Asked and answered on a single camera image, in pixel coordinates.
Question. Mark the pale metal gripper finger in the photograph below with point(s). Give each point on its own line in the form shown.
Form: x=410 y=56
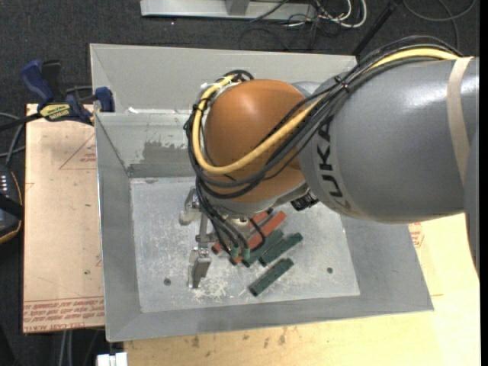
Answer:
x=193 y=262
x=201 y=270

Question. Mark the grey metal bin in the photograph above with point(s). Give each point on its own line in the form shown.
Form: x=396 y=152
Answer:
x=160 y=238

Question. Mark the red-brown flat block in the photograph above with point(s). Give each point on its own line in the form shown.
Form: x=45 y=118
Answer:
x=262 y=216
x=273 y=223

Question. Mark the dark green flat block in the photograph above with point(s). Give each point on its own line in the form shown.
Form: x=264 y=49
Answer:
x=271 y=245
x=271 y=277
x=283 y=248

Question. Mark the black cylinder on white bracket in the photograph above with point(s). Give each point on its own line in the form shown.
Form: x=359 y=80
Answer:
x=304 y=201

